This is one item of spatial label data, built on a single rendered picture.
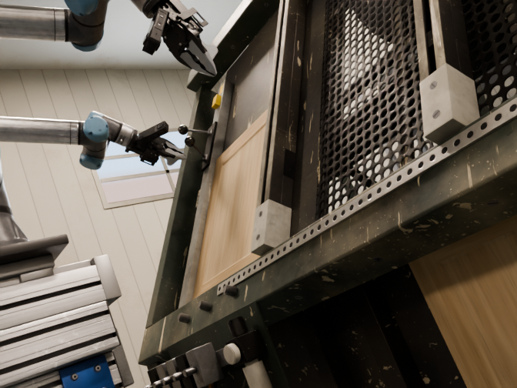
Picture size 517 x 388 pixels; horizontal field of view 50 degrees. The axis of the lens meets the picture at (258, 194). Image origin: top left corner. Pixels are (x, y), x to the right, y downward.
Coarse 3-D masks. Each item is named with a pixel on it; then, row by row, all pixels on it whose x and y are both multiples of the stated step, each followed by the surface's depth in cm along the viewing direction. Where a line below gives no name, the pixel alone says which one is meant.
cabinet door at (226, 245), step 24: (264, 120) 171; (240, 144) 182; (216, 168) 194; (240, 168) 175; (216, 192) 185; (240, 192) 167; (216, 216) 177; (240, 216) 160; (216, 240) 170; (240, 240) 154; (216, 264) 163; (240, 264) 148
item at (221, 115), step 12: (228, 84) 218; (228, 96) 215; (228, 108) 212; (216, 120) 208; (216, 132) 203; (216, 144) 201; (216, 156) 198; (204, 180) 194; (204, 192) 189; (204, 204) 186; (204, 216) 184; (204, 228) 182; (192, 240) 182; (192, 252) 177; (192, 264) 174; (192, 276) 172; (192, 288) 170; (180, 300) 171
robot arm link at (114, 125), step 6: (90, 114) 183; (96, 114) 184; (102, 114) 186; (108, 120) 185; (114, 120) 186; (108, 126) 184; (114, 126) 185; (120, 126) 186; (114, 132) 185; (114, 138) 186
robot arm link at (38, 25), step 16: (0, 16) 120; (16, 16) 121; (32, 16) 122; (48, 16) 124; (64, 16) 125; (0, 32) 121; (16, 32) 122; (32, 32) 123; (48, 32) 125; (64, 32) 126; (80, 32) 127; (96, 32) 128; (80, 48) 132; (96, 48) 134
